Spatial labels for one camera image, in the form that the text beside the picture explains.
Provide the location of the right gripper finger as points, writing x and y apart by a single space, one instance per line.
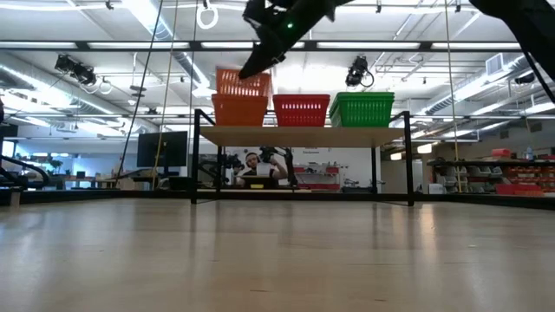
264 58

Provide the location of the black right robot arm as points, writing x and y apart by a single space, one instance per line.
520 26

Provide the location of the wooden shelf with black legs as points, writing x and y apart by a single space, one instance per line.
303 136

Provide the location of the person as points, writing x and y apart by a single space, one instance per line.
251 162

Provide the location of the black computer monitor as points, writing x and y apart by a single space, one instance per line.
162 149

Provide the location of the white ceiling air vent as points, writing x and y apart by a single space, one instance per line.
494 64

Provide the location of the storage rack with red bins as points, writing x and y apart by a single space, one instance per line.
520 177

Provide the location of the black aluminium frame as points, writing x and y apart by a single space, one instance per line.
310 45

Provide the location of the black ceiling-mounted camera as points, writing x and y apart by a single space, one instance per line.
357 71
76 69

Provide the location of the silver ventilation duct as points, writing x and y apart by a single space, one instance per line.
160 30

